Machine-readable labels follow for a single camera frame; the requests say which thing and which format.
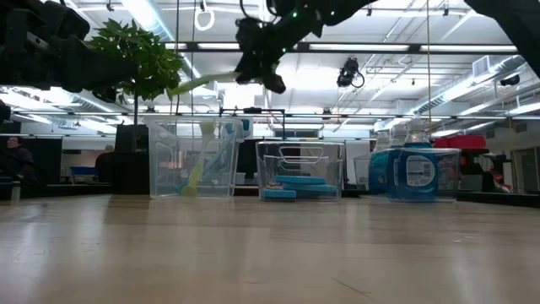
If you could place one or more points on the person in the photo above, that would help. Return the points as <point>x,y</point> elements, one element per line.
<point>105,164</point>
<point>19,158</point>

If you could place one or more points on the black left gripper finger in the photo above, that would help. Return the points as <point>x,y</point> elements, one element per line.
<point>93,69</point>
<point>105,95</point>

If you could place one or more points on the red storage bin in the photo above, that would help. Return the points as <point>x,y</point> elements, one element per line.
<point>460,142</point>

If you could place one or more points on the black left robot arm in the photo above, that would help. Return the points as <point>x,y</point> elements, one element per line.
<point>3,112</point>

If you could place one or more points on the black ceiling spotlight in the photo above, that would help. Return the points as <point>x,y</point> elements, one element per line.
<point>509,80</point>

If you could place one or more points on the large black screen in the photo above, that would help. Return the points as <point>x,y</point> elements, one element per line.
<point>52,160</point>

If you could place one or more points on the black overhead camera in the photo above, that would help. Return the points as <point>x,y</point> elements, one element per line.
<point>348,74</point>

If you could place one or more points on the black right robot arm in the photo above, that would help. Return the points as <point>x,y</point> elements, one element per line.
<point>514,21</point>

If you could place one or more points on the blue white toothbrush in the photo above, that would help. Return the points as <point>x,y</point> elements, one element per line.
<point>246,126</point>

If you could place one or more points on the green plant in black pot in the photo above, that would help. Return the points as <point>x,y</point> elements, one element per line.
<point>143,63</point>

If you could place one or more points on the large clear plastic bin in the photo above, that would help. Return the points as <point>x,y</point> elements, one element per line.
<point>164,169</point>

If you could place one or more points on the blue crate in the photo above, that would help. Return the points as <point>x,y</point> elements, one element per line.
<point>82,171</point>

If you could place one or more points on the white cup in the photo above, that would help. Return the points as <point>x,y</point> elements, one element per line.
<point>15,190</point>

